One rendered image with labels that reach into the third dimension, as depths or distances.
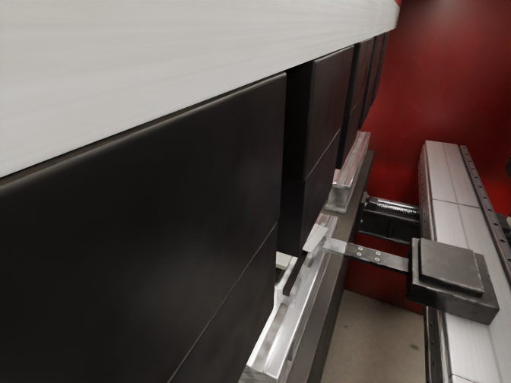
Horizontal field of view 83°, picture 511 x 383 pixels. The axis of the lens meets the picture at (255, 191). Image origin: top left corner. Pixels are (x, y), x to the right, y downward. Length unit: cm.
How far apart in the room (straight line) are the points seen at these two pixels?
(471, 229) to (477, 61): 71
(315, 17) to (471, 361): 45
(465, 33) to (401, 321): 134
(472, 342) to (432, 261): 12
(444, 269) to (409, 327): 130
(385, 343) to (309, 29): 163
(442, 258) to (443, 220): 21
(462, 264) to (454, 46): 89
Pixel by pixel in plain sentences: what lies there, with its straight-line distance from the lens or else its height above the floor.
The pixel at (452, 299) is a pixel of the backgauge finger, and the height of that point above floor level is 101.
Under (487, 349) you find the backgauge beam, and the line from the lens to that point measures 53.
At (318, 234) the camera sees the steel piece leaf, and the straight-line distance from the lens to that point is 58.
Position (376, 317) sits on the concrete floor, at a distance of 181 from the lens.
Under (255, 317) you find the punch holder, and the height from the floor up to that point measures 120.
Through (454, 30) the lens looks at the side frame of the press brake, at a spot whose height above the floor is 134.
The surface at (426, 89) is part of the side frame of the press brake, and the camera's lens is 131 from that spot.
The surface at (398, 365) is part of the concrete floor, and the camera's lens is 168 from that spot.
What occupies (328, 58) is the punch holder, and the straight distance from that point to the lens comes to 23.
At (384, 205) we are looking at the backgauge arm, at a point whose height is 86.
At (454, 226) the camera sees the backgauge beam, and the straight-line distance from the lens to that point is 75.
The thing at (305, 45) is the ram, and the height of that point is 135.
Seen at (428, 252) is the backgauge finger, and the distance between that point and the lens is 56.
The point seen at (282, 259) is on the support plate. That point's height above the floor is 100.
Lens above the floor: 136
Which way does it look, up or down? 30 degrees down
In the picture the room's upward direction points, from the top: straight up
